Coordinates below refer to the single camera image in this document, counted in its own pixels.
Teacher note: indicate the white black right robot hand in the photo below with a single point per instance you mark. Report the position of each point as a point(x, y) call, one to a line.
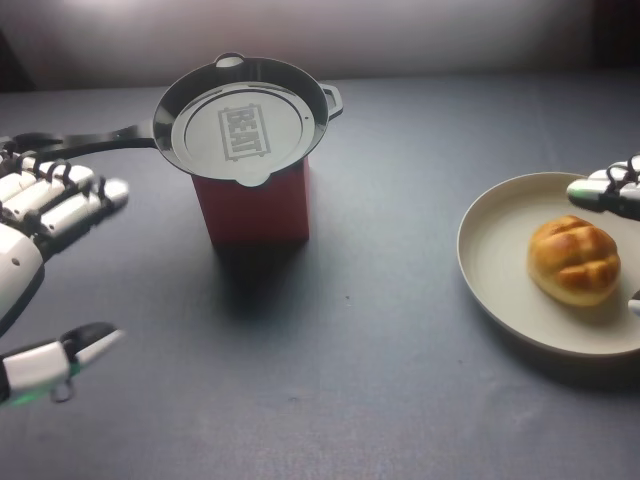
point(612, 195)

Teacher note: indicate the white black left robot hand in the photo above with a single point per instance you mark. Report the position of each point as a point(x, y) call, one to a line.
point(20, 260)

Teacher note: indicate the red cube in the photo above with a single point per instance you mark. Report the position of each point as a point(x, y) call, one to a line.
point(252, 215)

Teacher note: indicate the golden bread roll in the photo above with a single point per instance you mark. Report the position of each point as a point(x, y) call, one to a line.
point(572, 260)

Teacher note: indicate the black frying pan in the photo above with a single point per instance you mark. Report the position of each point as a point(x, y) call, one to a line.
point(240, 130)

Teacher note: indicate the grey round plate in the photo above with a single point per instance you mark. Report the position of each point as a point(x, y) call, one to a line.
point(500, 260)

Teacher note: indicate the grey table cloth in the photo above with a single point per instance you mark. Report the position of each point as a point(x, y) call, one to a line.
point(320, 390)

